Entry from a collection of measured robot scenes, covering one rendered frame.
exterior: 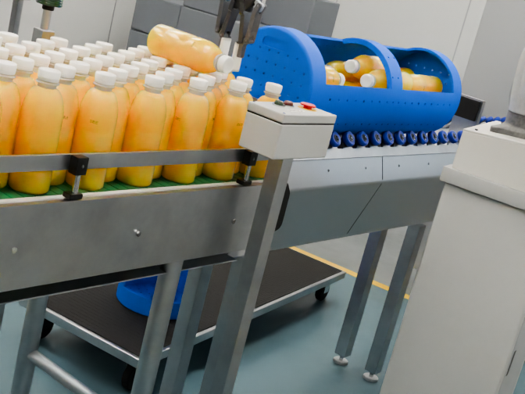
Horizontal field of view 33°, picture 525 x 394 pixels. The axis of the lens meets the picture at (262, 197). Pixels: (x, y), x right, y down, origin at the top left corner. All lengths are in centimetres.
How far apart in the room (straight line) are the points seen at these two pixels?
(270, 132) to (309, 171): 55
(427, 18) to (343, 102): 524
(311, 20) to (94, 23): 167
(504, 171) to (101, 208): 107
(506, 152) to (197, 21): 411
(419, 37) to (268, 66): 533
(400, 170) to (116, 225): 129
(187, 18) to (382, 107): 376
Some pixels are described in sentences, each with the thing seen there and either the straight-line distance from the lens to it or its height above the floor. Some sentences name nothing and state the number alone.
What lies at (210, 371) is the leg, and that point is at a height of 28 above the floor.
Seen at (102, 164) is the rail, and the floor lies 96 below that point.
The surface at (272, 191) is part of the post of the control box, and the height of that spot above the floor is 91.
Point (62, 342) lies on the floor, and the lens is 313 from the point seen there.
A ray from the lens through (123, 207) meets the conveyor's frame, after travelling 175.
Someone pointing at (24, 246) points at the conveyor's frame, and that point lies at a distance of 162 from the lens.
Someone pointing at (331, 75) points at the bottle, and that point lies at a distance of 242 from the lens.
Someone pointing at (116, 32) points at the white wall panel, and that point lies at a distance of 707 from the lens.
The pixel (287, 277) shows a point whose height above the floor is 15.
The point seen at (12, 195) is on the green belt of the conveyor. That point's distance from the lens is 162.
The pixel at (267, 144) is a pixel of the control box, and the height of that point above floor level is 103.
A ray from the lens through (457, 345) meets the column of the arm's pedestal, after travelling 242.
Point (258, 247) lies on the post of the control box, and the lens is 201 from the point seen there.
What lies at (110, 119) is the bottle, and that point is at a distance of 169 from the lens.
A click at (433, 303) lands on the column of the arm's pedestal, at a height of 64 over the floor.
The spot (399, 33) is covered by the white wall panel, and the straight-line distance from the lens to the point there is 768.
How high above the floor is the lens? 140
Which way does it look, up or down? 15 degrees down
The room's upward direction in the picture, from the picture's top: 14 degrees clockwise
